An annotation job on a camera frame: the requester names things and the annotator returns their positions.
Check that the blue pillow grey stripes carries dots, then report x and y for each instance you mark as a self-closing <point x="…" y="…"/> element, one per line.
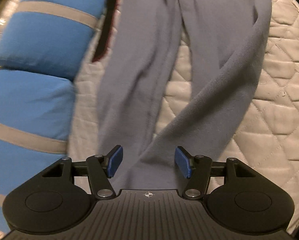
<point x="50" y="36"/>

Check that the black strap red edge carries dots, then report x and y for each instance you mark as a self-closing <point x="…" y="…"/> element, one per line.
<point x="106" y="30"/>

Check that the grey quilted bedspread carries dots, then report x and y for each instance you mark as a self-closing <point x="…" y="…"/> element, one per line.
<point x="268" y="137"/>

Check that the grey fleece garment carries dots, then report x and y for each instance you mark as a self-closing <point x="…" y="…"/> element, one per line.
<point x="181" y="73"/>

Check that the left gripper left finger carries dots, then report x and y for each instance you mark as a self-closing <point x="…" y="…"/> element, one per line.
<point x="100" y="169"/>

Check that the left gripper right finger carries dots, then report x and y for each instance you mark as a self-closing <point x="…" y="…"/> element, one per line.
<point x="196" y="169"/>

